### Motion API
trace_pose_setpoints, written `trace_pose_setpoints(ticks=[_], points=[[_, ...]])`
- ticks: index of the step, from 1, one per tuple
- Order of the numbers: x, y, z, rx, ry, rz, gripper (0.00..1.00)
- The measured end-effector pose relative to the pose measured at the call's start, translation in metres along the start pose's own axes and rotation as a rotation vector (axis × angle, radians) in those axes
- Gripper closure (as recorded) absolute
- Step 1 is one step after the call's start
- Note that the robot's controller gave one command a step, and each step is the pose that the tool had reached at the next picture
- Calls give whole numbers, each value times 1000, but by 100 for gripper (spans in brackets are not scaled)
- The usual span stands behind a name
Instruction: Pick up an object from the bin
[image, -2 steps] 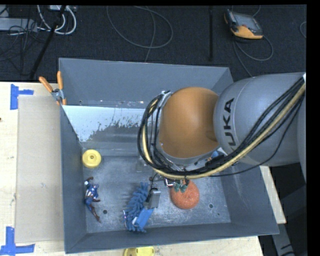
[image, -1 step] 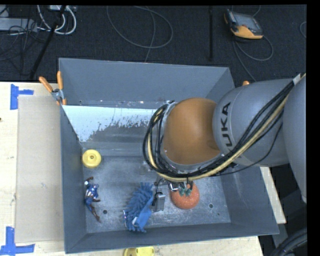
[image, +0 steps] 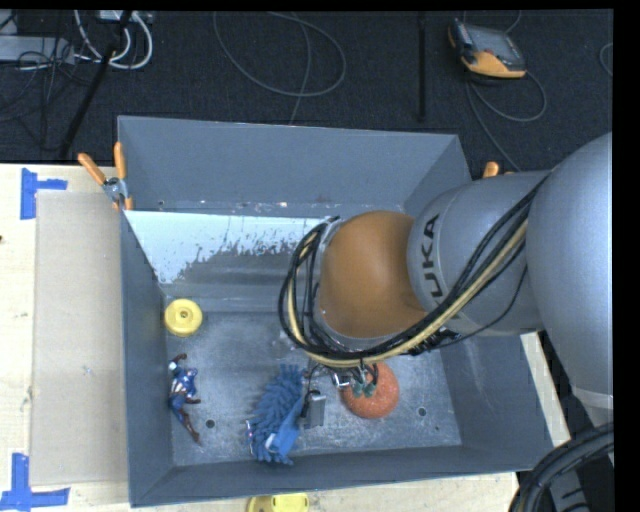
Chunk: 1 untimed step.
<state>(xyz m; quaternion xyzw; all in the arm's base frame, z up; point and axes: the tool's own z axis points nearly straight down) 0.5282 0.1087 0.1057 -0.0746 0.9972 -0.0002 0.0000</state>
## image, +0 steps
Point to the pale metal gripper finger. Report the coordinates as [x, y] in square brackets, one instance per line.
[315, 409]

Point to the orange ball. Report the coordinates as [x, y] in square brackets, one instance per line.
[376, 402]

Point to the blue noodle cleaning mitt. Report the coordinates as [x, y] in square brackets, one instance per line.
[275, 420]

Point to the grey metal bin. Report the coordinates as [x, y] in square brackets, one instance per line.
[240, 350]

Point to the blue toy action figure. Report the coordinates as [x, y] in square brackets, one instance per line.
[182, 392]

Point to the yellow round disc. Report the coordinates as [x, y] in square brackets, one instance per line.
[183, 316]

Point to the pale wood flat board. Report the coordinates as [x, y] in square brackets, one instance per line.
[75, 325]

